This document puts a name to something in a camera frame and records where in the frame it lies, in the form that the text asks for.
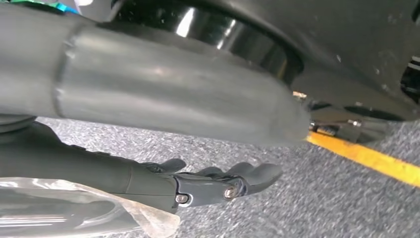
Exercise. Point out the clear plastic wrist cover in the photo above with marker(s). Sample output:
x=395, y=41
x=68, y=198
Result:
x=65, y=210

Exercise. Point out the yellow floor tape strip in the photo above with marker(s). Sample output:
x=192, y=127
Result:
x=367, y=157

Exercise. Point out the dark grey robot leg shell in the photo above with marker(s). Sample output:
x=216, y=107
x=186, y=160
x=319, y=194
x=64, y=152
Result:
x=344, y=49

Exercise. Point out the metal robot foot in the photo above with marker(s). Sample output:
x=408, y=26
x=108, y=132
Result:
x=357, y=131

